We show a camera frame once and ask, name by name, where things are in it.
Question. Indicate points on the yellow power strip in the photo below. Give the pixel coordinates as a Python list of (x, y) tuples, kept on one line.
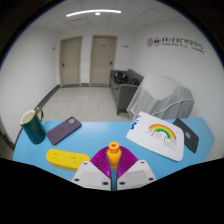
[(65, 159)]

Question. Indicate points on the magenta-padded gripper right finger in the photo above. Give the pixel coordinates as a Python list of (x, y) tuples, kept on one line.
[(136, 173)]

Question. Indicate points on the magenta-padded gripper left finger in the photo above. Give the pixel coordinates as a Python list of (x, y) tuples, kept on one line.
[(93, 175)]

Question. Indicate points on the grey sofa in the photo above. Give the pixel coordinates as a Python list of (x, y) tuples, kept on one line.
[(123, 96)]

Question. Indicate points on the beige door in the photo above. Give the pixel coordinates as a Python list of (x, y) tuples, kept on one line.
[(102, 60), (70, 61)]

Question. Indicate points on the white rainbow-print mouse pad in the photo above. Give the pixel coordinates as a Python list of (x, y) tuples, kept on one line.
[(156, 136)]

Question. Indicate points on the purple smartphone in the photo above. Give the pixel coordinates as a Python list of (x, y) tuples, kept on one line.
[(63, 130)]

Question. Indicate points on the long ceiling light strip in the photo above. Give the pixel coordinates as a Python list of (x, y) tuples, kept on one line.
[(90, 12)]

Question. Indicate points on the dark grey tablet case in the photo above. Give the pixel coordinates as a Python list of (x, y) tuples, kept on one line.
[(188, 136)]

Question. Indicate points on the black bag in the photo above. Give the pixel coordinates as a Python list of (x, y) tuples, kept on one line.
[(121, 78)]

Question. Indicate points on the purple wall sign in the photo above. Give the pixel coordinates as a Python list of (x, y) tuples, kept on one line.
[(176, 44)]

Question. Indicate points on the orange charger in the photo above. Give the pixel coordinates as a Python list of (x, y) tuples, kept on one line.
[(113, 153)]

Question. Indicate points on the grey cloth-covered furniture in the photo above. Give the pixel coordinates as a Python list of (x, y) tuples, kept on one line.
[(161, 96)]

